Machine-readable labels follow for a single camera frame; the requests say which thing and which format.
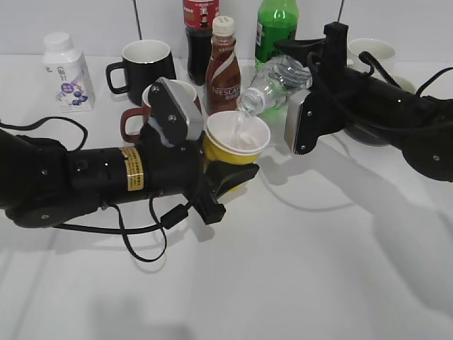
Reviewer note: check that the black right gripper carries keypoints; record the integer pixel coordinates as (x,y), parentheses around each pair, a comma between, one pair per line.
(325,113)

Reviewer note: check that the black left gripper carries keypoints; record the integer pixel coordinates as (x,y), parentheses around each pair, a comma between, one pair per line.
(180,170)

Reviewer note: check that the clear water bottle green label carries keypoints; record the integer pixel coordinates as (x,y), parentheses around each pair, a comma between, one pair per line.
(273,84)

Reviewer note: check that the white paper cup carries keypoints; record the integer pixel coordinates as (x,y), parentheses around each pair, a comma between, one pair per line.
(234,131)

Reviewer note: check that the yellow paper cup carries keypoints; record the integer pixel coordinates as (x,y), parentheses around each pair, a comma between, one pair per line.
(214,152)

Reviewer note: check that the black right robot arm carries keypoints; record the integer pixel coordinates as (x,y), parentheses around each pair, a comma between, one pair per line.
(419,126)

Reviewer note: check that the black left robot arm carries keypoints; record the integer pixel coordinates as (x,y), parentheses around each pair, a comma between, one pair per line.
(45,185)

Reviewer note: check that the green soda bottle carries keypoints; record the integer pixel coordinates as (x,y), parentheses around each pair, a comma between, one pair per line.
(277,20)

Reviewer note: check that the white ceramic mug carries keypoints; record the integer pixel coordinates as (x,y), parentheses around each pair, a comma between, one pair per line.
(382,51)

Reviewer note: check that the brown Nescafe coffee bottle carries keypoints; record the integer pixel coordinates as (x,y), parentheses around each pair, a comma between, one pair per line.
(223,77)

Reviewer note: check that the dark grey ceramic mug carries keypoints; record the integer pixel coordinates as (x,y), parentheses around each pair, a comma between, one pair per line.
(368,137)

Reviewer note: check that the red ceramic mug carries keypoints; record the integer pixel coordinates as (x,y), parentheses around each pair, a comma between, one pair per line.
(133,119)

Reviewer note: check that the cola bottle red label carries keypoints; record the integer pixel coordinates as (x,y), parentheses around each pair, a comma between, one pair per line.
(198,17)

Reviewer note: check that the black ceramic mug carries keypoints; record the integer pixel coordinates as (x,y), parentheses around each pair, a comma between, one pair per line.
(143,62)

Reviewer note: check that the white yogurt drink bottle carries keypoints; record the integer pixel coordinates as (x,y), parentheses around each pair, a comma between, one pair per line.
(67,74)

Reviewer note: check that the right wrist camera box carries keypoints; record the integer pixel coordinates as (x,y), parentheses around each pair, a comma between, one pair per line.
(300,134)

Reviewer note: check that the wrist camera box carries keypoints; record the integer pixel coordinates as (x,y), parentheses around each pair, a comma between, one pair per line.
(300,134)
(175,112)

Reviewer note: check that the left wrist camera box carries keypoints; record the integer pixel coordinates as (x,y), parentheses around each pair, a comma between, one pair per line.
(175,112)

